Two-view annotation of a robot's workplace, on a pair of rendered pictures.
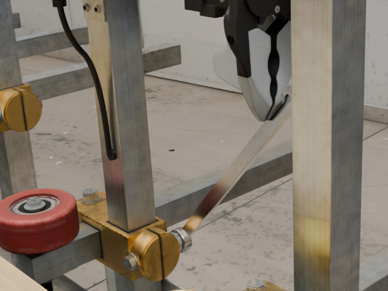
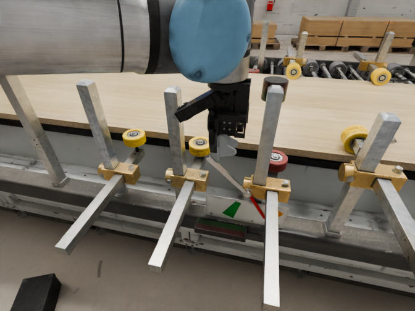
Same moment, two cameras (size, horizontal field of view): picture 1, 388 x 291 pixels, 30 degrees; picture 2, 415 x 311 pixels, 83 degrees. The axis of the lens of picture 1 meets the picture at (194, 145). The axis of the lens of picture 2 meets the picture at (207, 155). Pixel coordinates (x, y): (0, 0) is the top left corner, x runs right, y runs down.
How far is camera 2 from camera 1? 1.06 m
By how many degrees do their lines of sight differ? 113
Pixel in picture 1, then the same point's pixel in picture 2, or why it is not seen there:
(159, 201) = (270, 200)
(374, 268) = (180, 202)
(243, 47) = not seen: hidden behind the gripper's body
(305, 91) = not seen: hidden behind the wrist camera
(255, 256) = not seen: outside the picture
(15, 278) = (244, 140)
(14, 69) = (360, 161)
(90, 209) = (278, 181)
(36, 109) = (343, 176)
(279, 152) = (268, 267)
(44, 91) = (379, 195)
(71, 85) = (385, 209)
